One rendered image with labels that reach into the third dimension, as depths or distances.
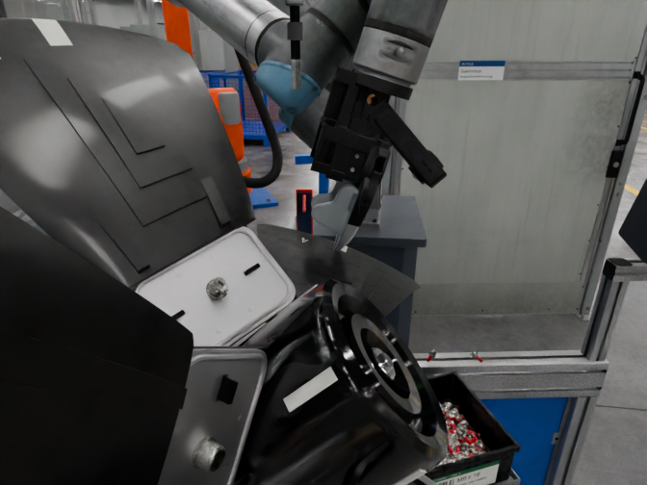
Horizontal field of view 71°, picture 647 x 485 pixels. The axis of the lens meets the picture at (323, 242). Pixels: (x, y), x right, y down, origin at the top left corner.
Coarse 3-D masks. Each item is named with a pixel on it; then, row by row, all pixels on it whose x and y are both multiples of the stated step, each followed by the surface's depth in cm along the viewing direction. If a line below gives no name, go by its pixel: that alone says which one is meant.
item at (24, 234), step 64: (0, 256) 12; (64, 256) 13; (0, 320) 12; (64, 320) 13; (128, 320) 15; (0, 384) 11; (64, 384) 13; (128, 384) 15; (0, 448) 11; (64, 448) 13; (128, 448) 15
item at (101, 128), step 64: (64, 64) 33; (128, 64) 36; (192, 64) 41; (0, 128) 29; (64, 128) 30; (128, 128) 32; (192, 128) 34; (64, 192) 28; (128, 192) 30; (192, 192) 31; (128, 256) 28
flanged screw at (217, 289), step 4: (212, 280) 27; (216, 280) 27; (220, 280) 28; (224, 280) 28; (208, 284) 28; (212, 284) 27; (216, 284) 28; (220, 284) 28; (224, 284) 28; (208, 288) 28; (212, 288) 27; (216, 288) 28; (220, 288) 28; (224, 288) 27; (208, 292) 28; (212, 292) 27; (216, 292) 27; (220, 292) 27; (224, 292) 27; (212, 296) 28; (216, 296) 28; (220, 296) 28; (224, 296) 28
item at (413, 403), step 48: (336, 288) 27; (288, 336) 24; (336, 336) 22; (384, 336) 30; (288, 384) 23; (336, 384) 21; (384, 384) 24; (288, 432) 22; (336, 432) 21; (384, 432) 21; (432, 432) 25; (240, 480) 24; (288, 480) 22; (336, 480) 22; (384, 480) 22
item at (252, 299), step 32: (192, 256) 29; (224, 256) 30; (256, 256) 30; (160, 288) 28; (192, 288) 29; (256, 288) 30; (288, 288) 30; (192, 320) 28; (224, 320) 28; (256, 320) 28
